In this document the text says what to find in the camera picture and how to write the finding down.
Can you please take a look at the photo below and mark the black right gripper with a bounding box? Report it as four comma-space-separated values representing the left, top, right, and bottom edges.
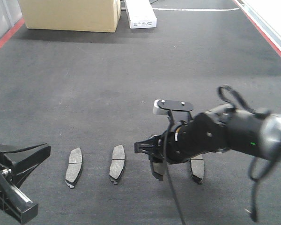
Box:
134, 104, 234, 164

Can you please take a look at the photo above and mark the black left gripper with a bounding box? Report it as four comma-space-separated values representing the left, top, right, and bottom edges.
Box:
0, 143, 51, 225

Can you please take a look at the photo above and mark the grey brake pad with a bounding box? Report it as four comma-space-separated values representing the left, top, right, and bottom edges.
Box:
65, 147, 83, 188
109, 145, 126, 185
150, 163, 165, 181
190, 154, 205, 184

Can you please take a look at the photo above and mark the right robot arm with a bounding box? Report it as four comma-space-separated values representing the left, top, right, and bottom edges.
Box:
134, 104, 281, 164

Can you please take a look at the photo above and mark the black conveyor belt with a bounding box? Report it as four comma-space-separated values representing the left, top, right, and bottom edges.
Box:
0, 0, 281, 225

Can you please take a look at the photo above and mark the white long box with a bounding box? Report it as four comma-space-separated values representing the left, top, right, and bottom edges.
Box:
125, 0, 157, 29

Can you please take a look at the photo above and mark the cardboard box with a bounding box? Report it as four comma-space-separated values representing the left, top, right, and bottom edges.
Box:
19, 0, 121, 33

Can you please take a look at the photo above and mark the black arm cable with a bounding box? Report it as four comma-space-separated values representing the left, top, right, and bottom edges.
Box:
163, 85, 281, 225

